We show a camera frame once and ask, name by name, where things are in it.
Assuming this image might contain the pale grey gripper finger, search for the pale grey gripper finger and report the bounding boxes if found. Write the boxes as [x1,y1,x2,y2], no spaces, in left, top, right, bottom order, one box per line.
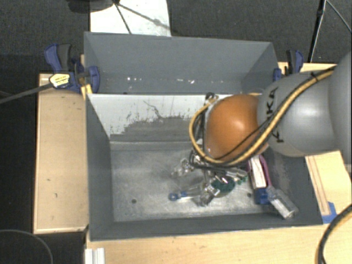
[188,175,229,194]
[193,185,221,207]

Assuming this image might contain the dark green round thing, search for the dark green round thing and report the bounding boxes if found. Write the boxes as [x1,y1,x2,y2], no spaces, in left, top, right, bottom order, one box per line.
[212,178,238,196]

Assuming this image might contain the clear glass thing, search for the clear glass thing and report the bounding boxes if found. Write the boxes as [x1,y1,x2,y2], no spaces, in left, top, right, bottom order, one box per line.
[170,158,194,179]

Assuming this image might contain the blue and clear small tool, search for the blue and clear small tool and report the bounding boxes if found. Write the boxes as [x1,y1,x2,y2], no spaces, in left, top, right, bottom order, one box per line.
[168,191,197,202]

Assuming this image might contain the white and purple box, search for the white and purple box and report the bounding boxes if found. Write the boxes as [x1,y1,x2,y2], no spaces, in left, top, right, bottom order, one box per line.
[248,155,272,190]

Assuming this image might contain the blue small box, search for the blue small box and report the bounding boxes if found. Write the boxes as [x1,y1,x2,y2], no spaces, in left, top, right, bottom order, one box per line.
[253,188,272,205]

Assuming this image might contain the grey metal bin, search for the grey metal bin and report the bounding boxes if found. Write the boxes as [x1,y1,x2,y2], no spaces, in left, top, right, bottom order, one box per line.
[82,31,324,241]

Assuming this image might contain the pale wood flat board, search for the pale wood flat board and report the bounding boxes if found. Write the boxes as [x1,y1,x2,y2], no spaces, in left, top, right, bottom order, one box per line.
[32,73,90,235]

